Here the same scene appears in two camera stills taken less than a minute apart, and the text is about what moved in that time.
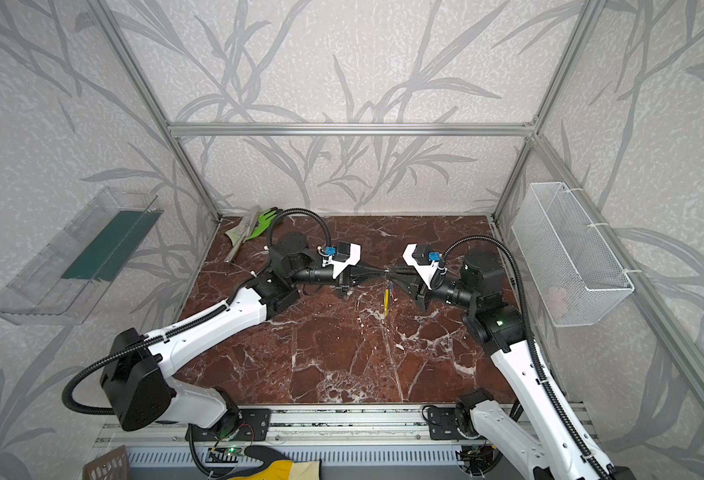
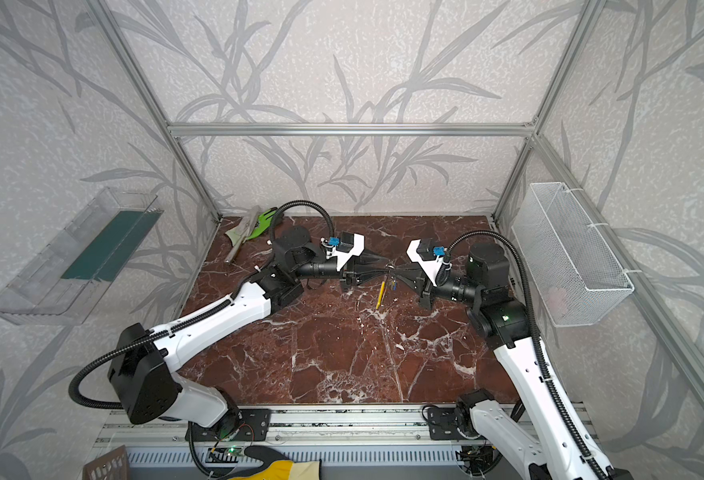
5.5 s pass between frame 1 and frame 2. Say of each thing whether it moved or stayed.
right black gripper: stayed
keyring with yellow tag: moved
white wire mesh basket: stayed
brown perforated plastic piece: stayed
